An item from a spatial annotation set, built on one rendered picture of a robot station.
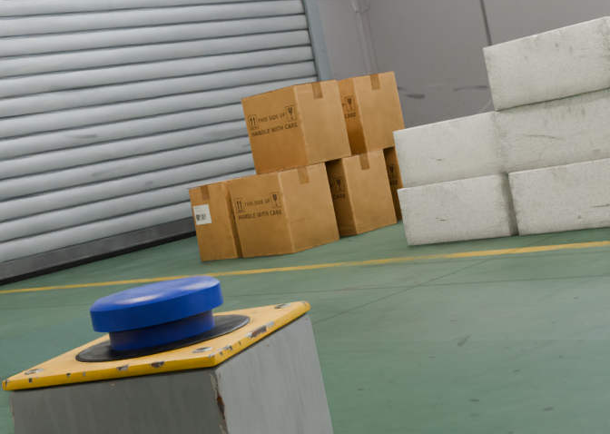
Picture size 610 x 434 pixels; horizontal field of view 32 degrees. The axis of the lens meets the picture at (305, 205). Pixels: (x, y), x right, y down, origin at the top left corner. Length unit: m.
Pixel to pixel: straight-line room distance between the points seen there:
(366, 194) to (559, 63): 1.40
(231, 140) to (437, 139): 3.20
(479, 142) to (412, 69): 3.97
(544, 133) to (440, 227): 0.47
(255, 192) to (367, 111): 0.60
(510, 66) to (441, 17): 3.91
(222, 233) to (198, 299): 3.83
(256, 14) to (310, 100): 2.66
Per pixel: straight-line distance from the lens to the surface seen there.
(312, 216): 3.90
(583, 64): 2.88
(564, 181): 2.95
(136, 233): 5.81
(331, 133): 4.02
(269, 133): 4.04
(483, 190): 3.11
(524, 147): 3.01
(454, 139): 3.17
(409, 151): 3.27
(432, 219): 3.24
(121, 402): 0.30
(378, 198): 4.16
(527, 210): 3.02
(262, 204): 3.90
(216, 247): 4.19
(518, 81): 2.99
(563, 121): 2.94
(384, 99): 4.29
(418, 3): 7.00
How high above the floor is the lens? 0.36
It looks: 3 degrees down
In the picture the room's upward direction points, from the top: 11 degrees counter-clockwise
